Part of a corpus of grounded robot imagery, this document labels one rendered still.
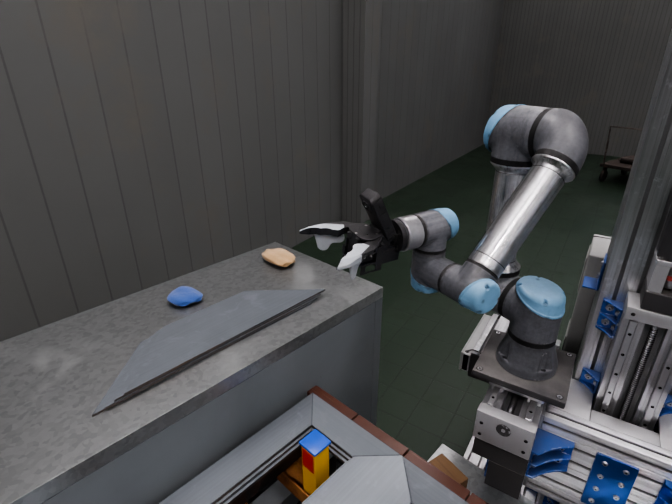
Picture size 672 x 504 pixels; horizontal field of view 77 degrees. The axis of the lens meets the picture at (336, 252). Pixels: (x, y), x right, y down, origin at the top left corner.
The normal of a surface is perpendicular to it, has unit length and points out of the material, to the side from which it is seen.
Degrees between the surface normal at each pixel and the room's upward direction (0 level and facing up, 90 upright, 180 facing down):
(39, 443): 0
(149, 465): 90
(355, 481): 0
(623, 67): 90
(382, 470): 0
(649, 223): 90
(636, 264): 90
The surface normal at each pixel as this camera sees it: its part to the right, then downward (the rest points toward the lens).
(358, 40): -0.54, 0.35
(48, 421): 0.00, -0.91
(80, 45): 0.84, 0.22
